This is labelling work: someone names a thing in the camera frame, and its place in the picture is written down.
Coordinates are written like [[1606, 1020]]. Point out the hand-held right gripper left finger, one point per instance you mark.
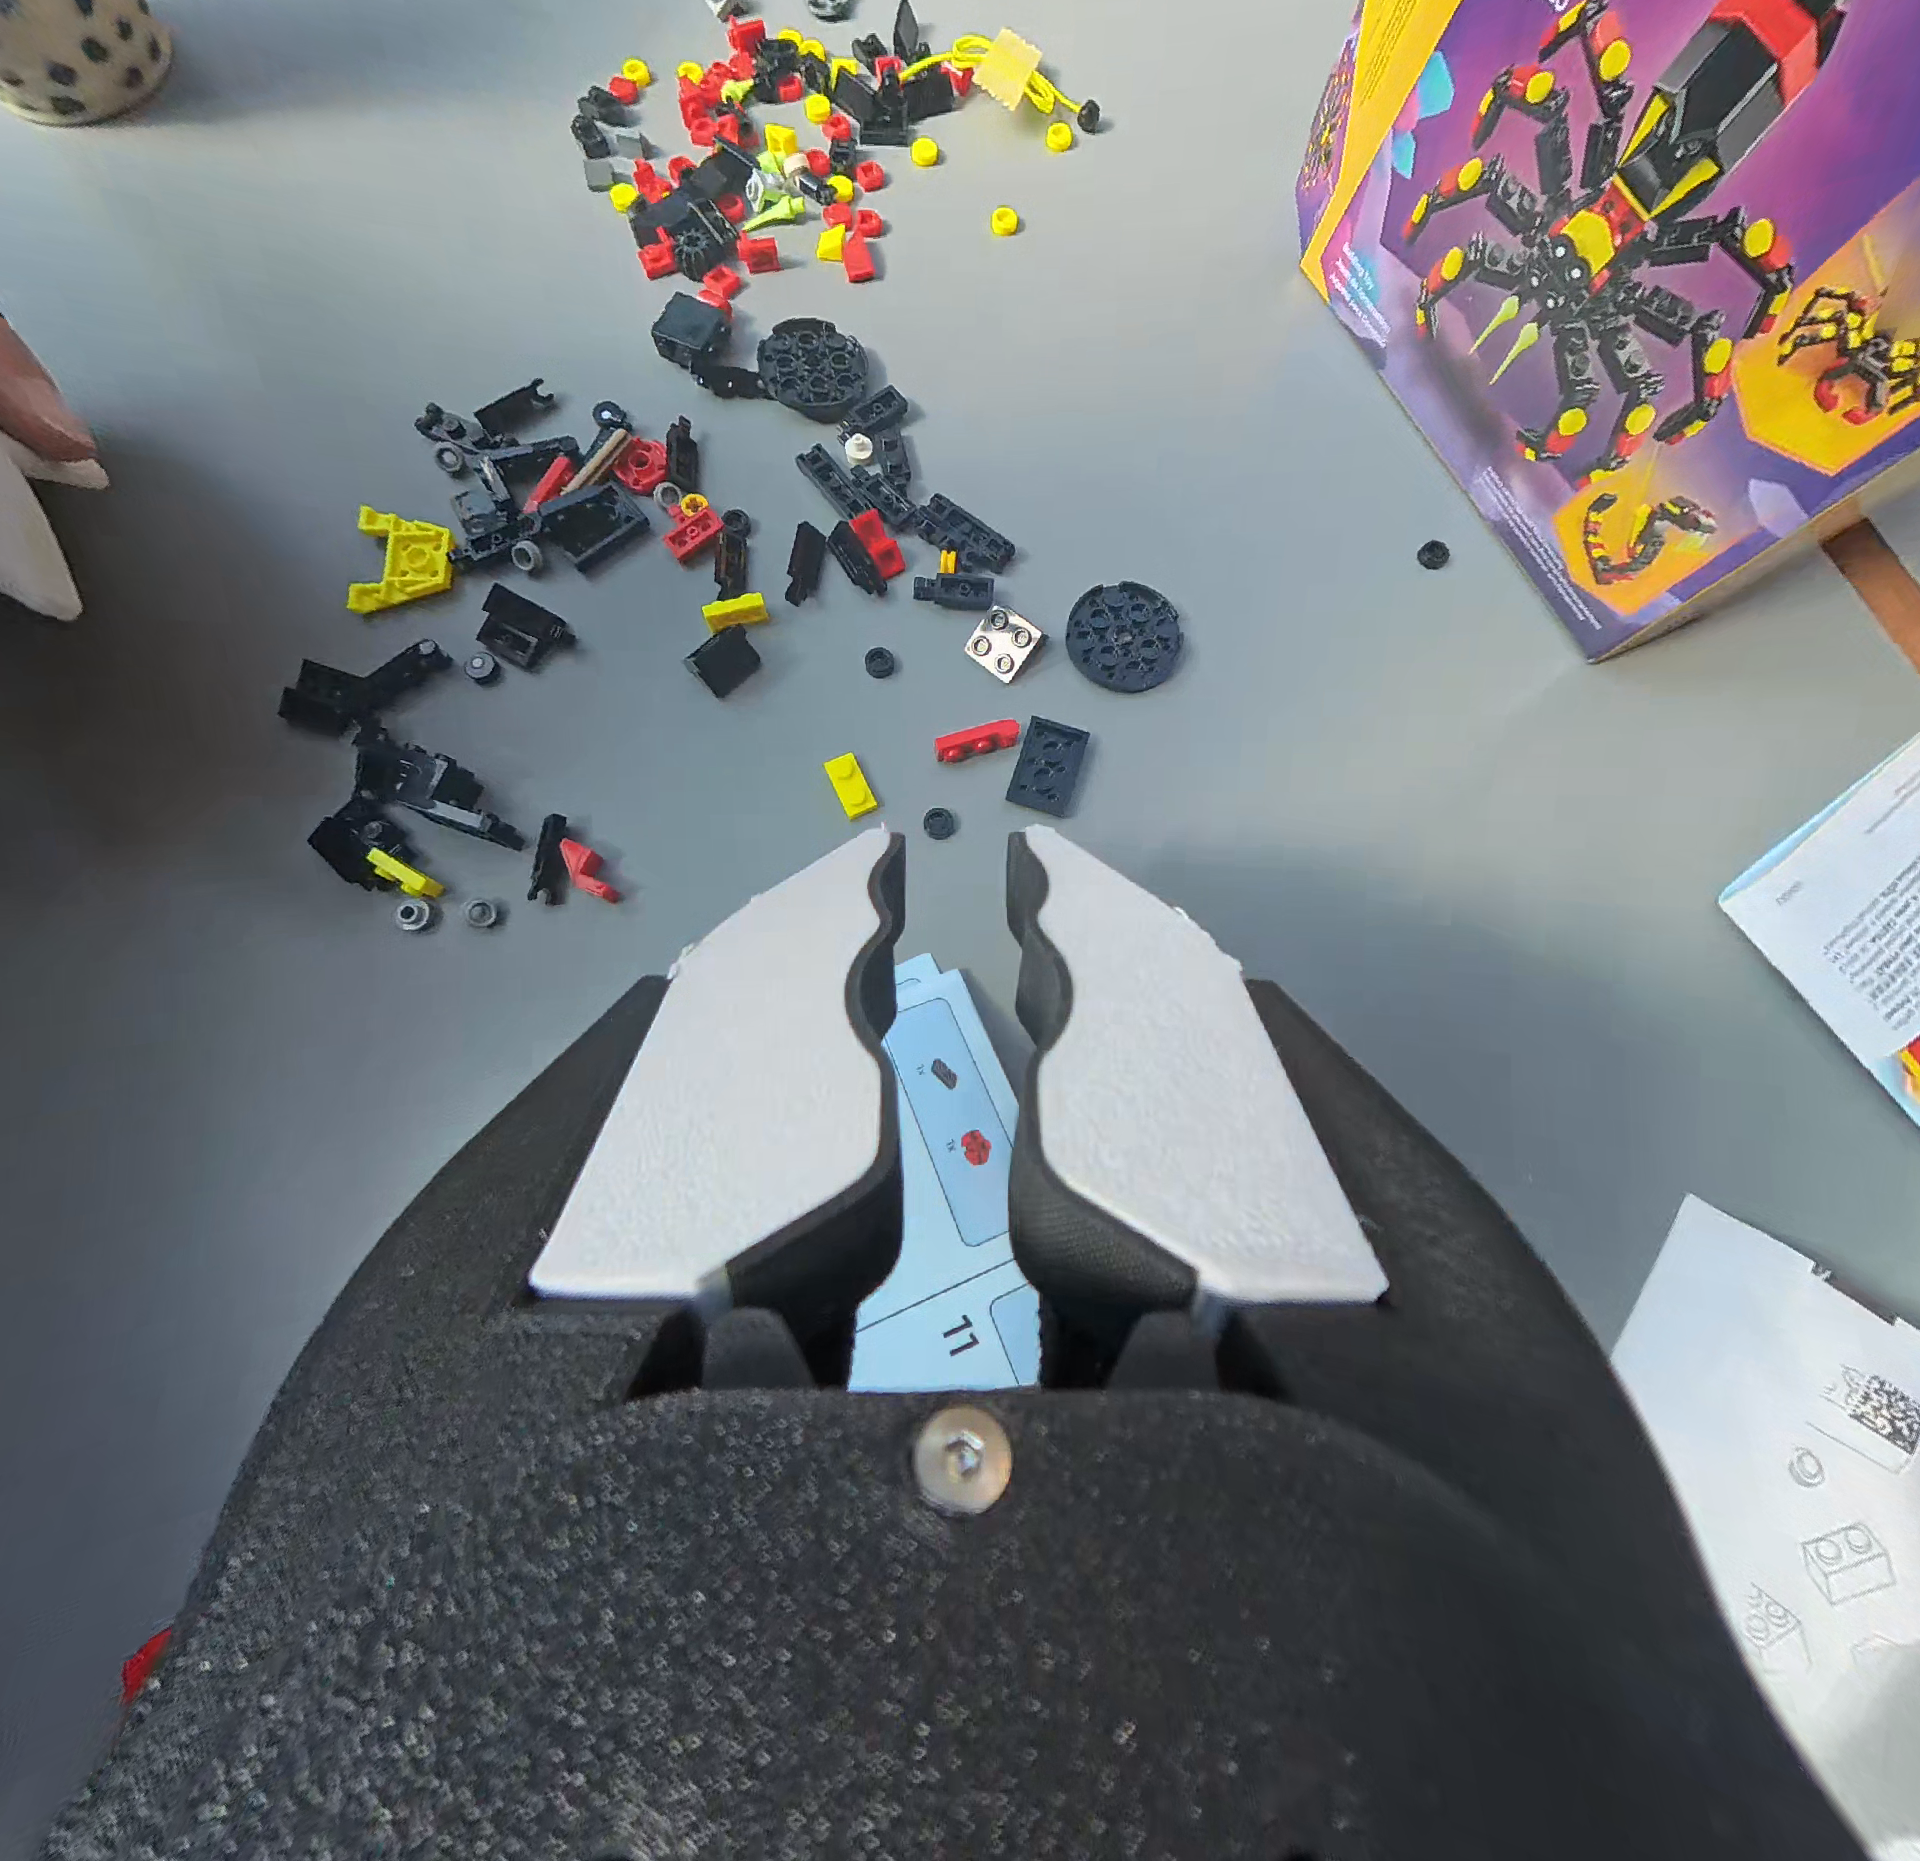
[[738, 1096]]

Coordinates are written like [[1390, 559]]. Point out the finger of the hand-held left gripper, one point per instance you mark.
[[31, 541]]

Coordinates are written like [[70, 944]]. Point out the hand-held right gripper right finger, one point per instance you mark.
[[1185, 1111]]

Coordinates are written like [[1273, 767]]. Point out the pile of small toy bricks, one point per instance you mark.
[[722, 390]]

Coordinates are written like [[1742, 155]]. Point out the grey desk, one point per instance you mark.
[[1352, 918]]

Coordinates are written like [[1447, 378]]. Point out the person's left hand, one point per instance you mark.
[[38, 390]]

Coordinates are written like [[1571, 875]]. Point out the blue instruction booklet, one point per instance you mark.
[[962, 1141]]

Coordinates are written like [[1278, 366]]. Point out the small yellow plate brick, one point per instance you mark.
[[852, 788]]

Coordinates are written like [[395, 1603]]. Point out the black rectangular plate brick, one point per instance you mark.
[[1047, 764]]

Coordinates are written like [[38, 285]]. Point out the red plate brick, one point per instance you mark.
[[978, 739]]

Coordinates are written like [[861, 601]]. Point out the round black plate brick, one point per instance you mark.
[[812, 368], [1125, 637]]

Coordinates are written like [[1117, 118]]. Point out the grey square plate brick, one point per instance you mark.
[[1006, 647]]

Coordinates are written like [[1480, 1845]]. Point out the spotted ceramic mug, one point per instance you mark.
[[76, 23]]

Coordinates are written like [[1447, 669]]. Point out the white text leaflet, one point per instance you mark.
[[1838, 930]]

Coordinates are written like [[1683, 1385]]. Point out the white sheet with brick drawings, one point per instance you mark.
[[1783, 1517]]

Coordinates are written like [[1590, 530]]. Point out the purple yellow toy brick box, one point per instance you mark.
[[1618, 273]]

